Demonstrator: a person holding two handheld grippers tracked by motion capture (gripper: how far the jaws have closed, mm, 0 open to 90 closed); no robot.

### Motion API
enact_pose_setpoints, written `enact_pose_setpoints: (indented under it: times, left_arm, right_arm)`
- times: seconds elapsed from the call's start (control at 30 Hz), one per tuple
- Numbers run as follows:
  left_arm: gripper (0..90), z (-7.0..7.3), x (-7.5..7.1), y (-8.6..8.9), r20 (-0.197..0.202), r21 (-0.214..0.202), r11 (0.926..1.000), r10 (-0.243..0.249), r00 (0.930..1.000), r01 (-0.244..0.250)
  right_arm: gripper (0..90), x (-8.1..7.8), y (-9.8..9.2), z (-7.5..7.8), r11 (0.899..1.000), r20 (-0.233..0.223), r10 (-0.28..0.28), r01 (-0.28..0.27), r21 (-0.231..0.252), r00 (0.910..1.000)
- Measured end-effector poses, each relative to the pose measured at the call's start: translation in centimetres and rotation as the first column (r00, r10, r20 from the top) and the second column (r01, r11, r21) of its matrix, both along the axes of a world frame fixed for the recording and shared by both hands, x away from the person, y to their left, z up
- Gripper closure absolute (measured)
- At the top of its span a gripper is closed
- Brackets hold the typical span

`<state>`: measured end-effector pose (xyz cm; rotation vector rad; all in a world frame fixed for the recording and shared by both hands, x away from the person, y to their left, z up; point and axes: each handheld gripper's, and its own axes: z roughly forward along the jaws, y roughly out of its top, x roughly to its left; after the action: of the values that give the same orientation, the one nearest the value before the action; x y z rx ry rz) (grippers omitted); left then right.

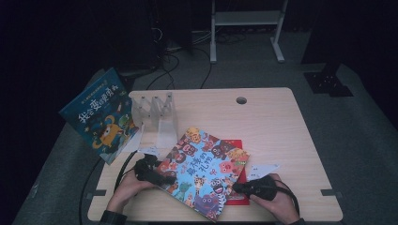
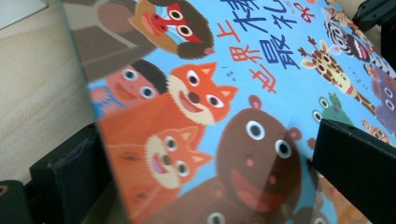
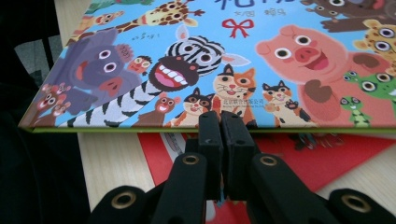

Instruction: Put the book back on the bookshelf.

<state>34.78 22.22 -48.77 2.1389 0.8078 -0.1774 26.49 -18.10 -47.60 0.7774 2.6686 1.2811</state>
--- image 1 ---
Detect black floor stand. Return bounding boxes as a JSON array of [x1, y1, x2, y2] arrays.
[[117, 70, 139, 95], [301, 0, 355, 98]]

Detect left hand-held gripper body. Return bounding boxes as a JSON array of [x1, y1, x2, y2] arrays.
[[133, 154, 164, 184]]

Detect blue monster picture book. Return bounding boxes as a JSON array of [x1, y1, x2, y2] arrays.
[[58, 67, 141, 166]]

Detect grey table edge bracket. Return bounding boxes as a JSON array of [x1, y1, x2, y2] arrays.
[[320, 188, 344, 200]]

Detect black hanging cable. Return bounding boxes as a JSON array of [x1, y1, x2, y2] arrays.
[[78, 157, 105, 225]]

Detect red picture book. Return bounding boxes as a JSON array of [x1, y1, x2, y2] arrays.
[[222, 139, 251, 206]]

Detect hand-held gripper black cable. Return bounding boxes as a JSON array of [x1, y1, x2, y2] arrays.
[[275, 179, 301, 218], [114, 151, 139, 192]]

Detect right hand-held gripper black cable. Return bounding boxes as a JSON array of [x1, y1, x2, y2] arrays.
[[275, 179, 301, 218]]

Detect person's left hand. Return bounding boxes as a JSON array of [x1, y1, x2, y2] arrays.
[[107, 170, 156, 216]]

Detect white metal desk frame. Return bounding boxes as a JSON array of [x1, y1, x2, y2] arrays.
[[209, 0, 289, 65]]

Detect person's right hand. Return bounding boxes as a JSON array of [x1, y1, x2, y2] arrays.
[[250, 173, 300, 225]]

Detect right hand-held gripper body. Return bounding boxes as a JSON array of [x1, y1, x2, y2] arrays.
[[245, 163, 281, 202]]

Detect light blue animals picture book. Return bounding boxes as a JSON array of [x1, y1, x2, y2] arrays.
[[155, 126, 252, 223]]

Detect clear acrylic book rack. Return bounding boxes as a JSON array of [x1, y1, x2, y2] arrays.
[[124, 91, 179, 158]]

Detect black floor cable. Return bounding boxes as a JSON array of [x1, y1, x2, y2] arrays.
[[191, 46, 214, 90], [145, 52, 181, 91]]

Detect grey floor bracket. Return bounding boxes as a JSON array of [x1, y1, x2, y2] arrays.
[[28, 182, 40, 200]]

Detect left hand-held gripper black cable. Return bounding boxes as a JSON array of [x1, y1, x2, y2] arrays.
[[114, 151, 139, 192]]

